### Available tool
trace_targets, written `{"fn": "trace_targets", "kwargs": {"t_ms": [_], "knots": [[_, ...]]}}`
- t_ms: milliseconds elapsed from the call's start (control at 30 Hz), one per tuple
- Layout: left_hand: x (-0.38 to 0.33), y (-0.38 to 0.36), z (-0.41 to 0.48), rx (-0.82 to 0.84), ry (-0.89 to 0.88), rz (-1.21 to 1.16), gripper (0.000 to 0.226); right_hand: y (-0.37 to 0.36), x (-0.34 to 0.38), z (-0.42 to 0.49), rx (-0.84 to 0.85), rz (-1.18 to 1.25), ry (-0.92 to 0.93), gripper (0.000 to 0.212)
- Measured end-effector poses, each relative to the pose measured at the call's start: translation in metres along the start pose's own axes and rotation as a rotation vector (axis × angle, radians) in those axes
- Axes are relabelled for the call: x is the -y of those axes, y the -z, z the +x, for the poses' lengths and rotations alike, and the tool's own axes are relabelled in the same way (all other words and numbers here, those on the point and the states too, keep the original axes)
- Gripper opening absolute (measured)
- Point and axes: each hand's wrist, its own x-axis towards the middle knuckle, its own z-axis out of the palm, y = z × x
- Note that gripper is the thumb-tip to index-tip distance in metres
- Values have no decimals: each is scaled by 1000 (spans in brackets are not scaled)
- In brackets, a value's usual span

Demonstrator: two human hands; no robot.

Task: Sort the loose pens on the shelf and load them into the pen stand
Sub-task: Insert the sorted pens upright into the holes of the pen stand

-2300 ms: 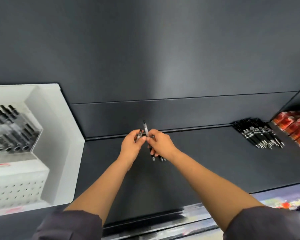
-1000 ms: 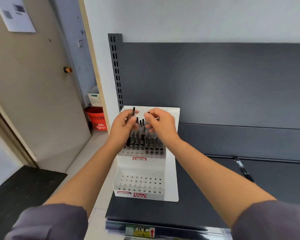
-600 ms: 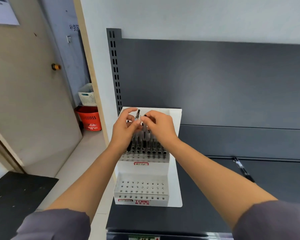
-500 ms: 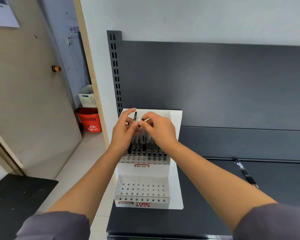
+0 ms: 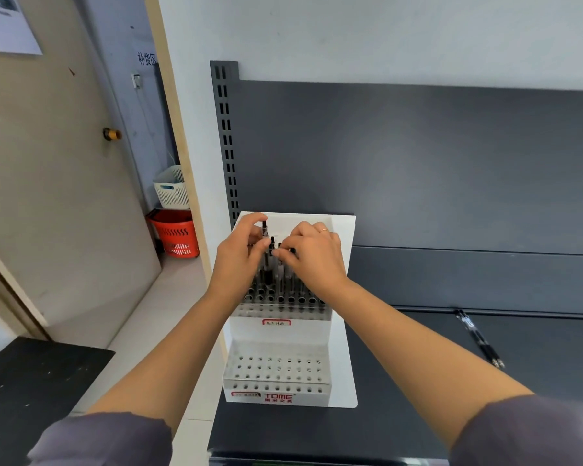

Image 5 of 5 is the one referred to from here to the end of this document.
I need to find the red plastic basket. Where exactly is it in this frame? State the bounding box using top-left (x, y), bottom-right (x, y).
top-left (145, 208), bottom-right (200, 259)

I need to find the white paper notice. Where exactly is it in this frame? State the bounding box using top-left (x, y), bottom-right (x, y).
top-left (0, 0), bottom-right (43, 56)

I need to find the grey right sleeve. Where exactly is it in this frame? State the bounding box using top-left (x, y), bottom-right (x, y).
top-left (449, 394), bottom-right (583, 466)

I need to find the white slotted shelf upright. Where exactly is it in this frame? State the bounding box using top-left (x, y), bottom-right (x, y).
top-left (209, 60), bottom-right (240, 228)

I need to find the person's right hand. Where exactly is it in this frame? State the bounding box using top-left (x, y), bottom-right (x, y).
top-left (271, 221), bottom-right (350, 302)

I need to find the beige door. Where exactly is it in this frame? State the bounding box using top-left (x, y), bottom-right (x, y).
top-left (0, 0), bottom-right (162, 349)

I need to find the clear-barrel pen group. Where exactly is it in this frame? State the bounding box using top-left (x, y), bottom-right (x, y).
top-left (242, 237), bottom-right (326, 309)

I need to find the grey sleeve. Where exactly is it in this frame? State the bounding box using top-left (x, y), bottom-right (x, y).
top-left (449, 394), bottom-right (583, 466)
top-left (27, 412), bottom-right (174, 466)

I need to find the dark grey shelf unit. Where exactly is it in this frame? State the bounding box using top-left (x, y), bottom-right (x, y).
top-left (207, 60), bottom-right (583, 466)

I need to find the person's left forearm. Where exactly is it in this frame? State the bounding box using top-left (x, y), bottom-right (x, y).
top-left (87, 293), bottom-right (234, 435)

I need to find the person's right forearm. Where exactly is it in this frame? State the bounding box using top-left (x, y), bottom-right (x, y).
top-left (328, 281), bottom-right (535, 450)

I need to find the person's left hand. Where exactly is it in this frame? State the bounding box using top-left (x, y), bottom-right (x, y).
top-left (207, 213), bottom-right (273, 306)

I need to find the grey left sleeve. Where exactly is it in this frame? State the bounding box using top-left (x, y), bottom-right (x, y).
top-left (27, 412), bottom-right (174, 466)

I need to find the brown door frame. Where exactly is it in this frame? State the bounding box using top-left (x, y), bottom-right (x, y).
top-left (0, 235), bottom-right (49, 340)

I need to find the white tiered pen holder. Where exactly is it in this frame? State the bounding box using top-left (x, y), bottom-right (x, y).
top-left (222, 210), bottom-right (358, 409)

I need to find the white woven basket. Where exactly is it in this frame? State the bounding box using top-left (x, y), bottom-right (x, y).
top-left (153, 164), bottom-right (190, 210)

